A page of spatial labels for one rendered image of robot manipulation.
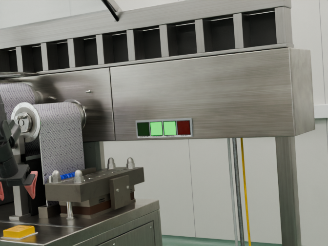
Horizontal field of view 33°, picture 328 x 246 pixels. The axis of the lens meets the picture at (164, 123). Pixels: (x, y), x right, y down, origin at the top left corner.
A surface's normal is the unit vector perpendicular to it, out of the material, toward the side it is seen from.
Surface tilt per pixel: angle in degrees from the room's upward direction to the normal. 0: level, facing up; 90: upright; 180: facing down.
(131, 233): 90
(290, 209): 90
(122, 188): 90
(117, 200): 90
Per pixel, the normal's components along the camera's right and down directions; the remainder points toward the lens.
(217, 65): -0.51, 0.08
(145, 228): 0.86, -0.04
